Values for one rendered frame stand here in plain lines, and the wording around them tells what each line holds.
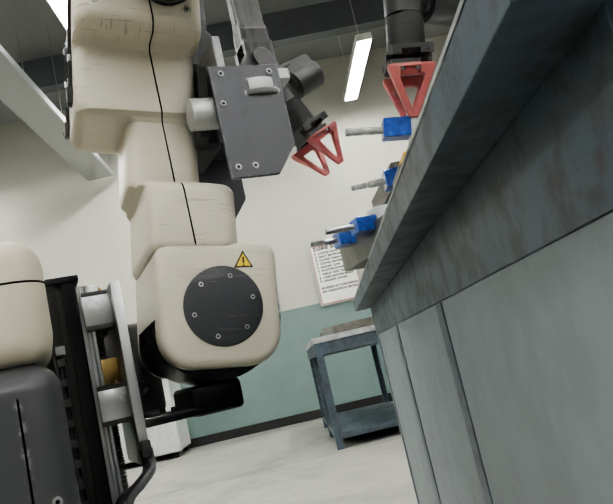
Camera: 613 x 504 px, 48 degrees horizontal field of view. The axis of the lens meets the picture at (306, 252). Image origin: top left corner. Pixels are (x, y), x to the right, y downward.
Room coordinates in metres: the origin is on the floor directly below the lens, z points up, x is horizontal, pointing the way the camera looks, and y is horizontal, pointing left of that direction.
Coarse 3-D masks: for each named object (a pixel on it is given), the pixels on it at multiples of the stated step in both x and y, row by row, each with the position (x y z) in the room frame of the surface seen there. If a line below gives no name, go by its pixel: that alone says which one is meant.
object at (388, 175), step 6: (390, 168) 1.08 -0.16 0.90; (396, 168) 1.08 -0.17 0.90; (384, 174) 1.08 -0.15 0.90; (390, 174) 1.08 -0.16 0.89; (372, 180) 1.10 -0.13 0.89; (378, 180) 1.09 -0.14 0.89; (384, 180) 1.09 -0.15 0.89; (390, 180) 1.08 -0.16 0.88; (354, 186) 1.09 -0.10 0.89; (360, 186) 1.10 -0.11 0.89; (366, 186) 1.10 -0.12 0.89; (372, 186) 1.10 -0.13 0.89; (384, 186) 1.11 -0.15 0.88; (390, 186) 1.09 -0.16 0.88
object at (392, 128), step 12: (384, 120) 0.96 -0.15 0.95; (396, 120) 0.96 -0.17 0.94; (408, 120) 0.96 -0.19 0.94; (348, 132) 0.98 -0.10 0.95; (360, 132) 0.98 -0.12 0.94; (372, 132) 0.98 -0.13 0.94; (384, 132) 0.97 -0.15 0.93; (396, 132) 0.97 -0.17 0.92; (408, 132) 0.97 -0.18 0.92; (408, 144) 1.01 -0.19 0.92
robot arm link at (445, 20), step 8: (432, 0) 0.97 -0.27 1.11; (440, 0) 0.96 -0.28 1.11; (448, 0) 0.97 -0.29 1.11; (456, 0) 0.98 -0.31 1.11; (432, 8) 0.97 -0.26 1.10; (440, 8) 0.97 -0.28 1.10; (448, 8) 0.97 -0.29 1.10; (456, 8) 0.98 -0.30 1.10; (432, 16) 0.97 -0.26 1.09; (440, 16) 0.98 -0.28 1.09; (448, 16) 0.98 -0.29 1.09; (432, 24) 1.00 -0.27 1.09; (440, 24) 1.00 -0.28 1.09; (448, 24) 1.00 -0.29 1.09
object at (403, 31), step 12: (408, 12) 0.94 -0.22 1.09; (420, 12) 0.95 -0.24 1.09; (396, 24) 0.94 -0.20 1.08; (408, 24) 0.94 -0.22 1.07; (420, 24) 0.95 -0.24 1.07; (396, 36) 0.95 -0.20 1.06; (408, 36) 0.94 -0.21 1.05; (420, 36) 0.95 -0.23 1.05; (396, 48) 0.92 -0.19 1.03; (408, 48) 0.93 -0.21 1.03; (420, 48) 0.93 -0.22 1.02; (432, 48) 0.92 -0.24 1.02
